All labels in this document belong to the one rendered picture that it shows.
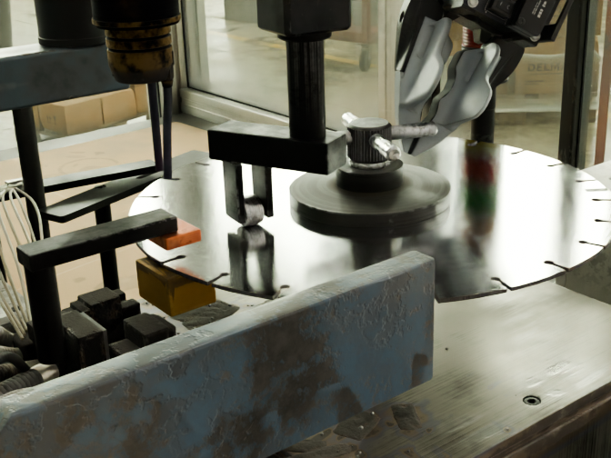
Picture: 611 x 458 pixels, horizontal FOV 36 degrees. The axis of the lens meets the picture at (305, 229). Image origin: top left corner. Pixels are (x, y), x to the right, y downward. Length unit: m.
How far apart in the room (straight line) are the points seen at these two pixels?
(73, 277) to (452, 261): 0.59
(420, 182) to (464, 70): 0.08
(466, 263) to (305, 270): 0.09
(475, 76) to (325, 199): 0.13
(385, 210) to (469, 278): 0.10
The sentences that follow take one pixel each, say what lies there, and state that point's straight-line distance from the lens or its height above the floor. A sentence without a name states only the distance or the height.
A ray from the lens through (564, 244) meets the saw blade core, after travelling 0.58.
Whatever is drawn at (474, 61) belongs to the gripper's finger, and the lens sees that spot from 0.67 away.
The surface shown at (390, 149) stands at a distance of 0.59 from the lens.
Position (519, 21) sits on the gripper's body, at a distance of 0.62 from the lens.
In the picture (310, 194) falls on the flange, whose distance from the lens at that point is 0.63.
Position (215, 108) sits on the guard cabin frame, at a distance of 1.65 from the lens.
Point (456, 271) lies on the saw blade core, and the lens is 0.54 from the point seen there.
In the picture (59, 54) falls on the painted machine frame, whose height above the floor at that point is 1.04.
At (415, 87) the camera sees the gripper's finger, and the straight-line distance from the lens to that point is 0.64.
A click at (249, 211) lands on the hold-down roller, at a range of 0.60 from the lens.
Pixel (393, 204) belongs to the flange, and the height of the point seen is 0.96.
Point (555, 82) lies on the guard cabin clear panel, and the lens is 1.12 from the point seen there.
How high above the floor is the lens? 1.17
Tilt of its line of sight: 21 degrees down
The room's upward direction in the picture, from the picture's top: 2 degrees counter-clockwise
